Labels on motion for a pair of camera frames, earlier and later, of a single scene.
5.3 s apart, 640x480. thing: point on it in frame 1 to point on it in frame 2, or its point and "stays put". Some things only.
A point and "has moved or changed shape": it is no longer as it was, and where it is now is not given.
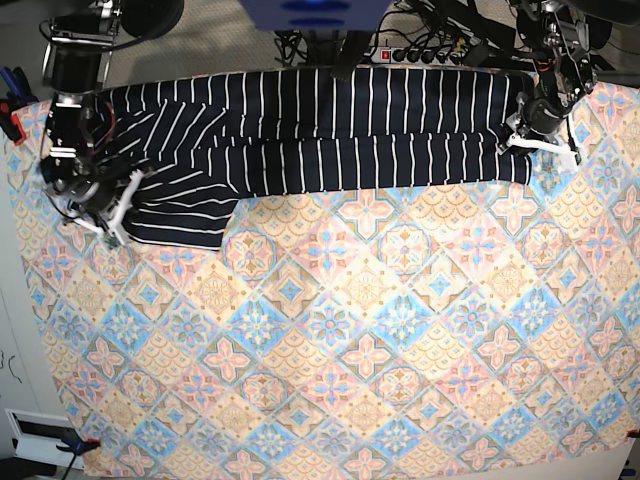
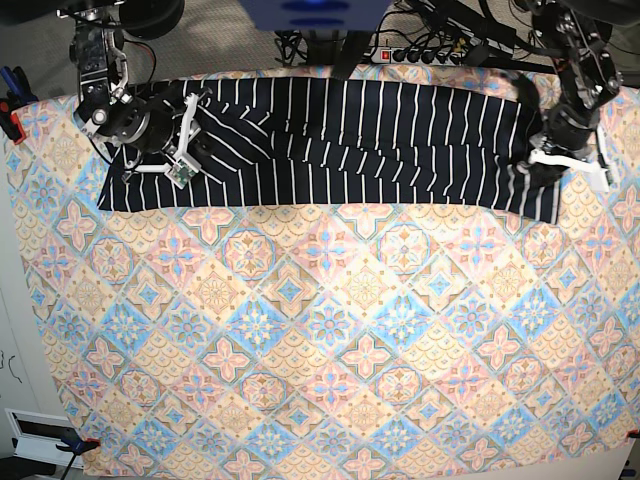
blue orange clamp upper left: x=18 y=94 stays put
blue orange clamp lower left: x=76 y=445 stays put
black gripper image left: x=93 y=192 to x=147 y=126
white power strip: x=416 y=56 stays put
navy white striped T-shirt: x=202 y=144 has moved or changed shape
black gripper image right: x=540 y=114 to x=567 y=130
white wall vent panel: x=37 y=435 stays put
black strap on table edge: x=350 y=53 stays put
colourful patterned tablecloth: x=445 y=333 stays put
